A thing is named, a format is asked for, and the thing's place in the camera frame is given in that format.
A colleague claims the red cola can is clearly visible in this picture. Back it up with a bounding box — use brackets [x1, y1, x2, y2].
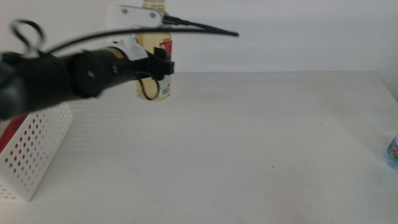
[0, 114, 30, 155]

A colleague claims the thin black cable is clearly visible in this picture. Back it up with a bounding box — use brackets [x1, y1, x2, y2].
[136, 70, 161, 101]

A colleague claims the white perforated plastic basket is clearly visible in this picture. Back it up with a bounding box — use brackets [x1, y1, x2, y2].
[0, 102, 75, 202]

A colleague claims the yellow liquid bottle green label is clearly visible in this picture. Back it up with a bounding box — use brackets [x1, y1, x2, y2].
[135, 0, 174, 102]

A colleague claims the thick black braided cable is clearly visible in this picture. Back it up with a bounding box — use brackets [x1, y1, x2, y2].
[11, 14, 240, 58]

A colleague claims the clear water bottle blue cap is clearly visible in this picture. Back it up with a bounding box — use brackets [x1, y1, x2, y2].
[384, 133, 398, 171]

